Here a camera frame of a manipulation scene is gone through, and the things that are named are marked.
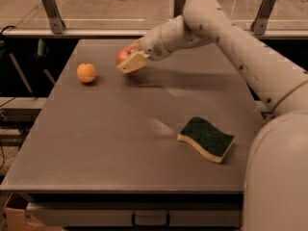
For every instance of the grey drawer with handle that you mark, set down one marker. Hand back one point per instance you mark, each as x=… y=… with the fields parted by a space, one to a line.
x=105 y=215

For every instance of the cardboard box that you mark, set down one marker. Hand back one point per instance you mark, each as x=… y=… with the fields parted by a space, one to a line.
x=18 y=219

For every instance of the orange fruit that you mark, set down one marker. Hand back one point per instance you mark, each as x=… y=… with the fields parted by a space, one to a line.
x=86 y=73

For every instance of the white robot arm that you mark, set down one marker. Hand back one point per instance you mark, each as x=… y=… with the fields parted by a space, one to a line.
x=276 y=176

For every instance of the right metal bracket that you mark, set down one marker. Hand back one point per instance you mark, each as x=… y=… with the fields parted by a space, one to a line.
x=260 y=23

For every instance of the metal rail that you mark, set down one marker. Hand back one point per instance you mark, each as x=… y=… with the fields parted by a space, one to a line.
x=99 y=34

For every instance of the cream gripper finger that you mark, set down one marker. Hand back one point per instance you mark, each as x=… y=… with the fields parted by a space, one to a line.
x=141 y=59
x=136 y=45

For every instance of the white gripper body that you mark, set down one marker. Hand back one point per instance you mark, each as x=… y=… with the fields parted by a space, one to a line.
x=152 y=47

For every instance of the metal bracket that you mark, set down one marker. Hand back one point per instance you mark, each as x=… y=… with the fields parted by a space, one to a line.
x=56 y=24
x=178 y=6
x=260 y=23

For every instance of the red apple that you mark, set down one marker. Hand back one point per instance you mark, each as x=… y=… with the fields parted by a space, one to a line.
x=126 y=60

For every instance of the green and yellow sponge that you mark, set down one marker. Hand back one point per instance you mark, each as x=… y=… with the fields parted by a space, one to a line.
x=206 y=139

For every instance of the middle metal bracket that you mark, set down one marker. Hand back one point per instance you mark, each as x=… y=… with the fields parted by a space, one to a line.
x=178 y=6

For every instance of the left metal bracket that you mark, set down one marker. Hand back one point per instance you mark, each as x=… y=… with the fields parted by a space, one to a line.
x=56 y=24

